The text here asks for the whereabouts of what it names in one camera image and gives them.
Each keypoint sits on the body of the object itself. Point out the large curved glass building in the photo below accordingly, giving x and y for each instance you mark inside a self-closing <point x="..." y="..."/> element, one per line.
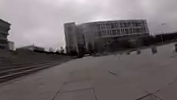
<point x="107" y="33"/>

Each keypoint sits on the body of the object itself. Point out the grey paved plaza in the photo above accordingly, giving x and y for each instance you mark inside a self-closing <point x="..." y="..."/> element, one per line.
<point x="91" y="82"/>

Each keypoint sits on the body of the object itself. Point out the low building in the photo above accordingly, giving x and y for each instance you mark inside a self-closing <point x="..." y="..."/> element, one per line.
<point x="30" y="48"/>

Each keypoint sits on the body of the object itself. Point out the street lamp pole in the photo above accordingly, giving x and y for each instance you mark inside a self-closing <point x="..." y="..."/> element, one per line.
<point x="161" y="36"/>

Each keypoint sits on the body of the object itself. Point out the wide grey stone stairs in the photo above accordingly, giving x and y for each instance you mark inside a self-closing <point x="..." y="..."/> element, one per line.
<point x="4" y="65"/>

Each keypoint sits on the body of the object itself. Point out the dark row of trees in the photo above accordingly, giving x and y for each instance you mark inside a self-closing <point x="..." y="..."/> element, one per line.
<point x="175" y="35"/>

